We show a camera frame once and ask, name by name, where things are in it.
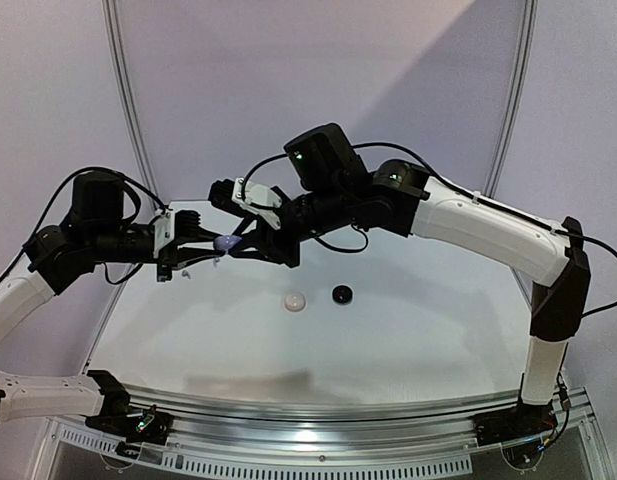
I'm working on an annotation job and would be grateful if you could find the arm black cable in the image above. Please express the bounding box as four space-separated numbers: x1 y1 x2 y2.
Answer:
0 169 167 291
240 142 617 316

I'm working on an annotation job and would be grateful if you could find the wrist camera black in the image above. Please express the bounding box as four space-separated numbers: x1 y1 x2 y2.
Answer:
208 179 239 211
175 210 201 241

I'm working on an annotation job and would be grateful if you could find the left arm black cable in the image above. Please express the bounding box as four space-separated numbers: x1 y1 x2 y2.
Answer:
0 169 167 291

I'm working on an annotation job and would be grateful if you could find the aluminium front rail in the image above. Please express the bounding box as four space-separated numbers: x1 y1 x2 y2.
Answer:
35 388 613 479

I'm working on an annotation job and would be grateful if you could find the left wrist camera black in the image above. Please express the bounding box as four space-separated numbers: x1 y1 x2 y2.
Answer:
175 210 201 241

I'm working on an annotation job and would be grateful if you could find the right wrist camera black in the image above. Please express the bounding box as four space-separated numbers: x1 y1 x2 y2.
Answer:
208 179 239 211

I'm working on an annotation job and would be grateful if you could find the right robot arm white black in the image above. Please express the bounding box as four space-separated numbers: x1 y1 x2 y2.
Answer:
230 123 591 436

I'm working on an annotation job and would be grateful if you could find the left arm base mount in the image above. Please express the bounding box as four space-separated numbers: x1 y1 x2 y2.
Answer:
85 400 173 459

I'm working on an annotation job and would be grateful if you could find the purple earbud charging case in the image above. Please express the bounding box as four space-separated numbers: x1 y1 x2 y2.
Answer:
213 234 242 253

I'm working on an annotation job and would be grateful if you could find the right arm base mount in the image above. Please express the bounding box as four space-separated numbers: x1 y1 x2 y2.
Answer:
471 400 558 446

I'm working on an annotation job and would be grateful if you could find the right aluminium frame post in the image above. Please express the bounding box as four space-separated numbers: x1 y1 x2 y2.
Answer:
482 1 538 196

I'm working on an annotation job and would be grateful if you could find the left aluminium frame post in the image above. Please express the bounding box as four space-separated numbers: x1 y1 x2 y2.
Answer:
101 0 159 194

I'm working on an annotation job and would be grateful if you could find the aluminium frame post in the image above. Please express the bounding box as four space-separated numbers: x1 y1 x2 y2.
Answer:
482 1 538 196
101 0 159 194

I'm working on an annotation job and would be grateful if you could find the pink earbud charging case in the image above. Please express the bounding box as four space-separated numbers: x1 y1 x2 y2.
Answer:
282 291 307 313

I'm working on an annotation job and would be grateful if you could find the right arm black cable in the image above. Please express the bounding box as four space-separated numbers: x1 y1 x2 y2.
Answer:
240 142 617 316

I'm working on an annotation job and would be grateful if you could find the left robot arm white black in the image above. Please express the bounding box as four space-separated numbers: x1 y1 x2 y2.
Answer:
0 167 225 436

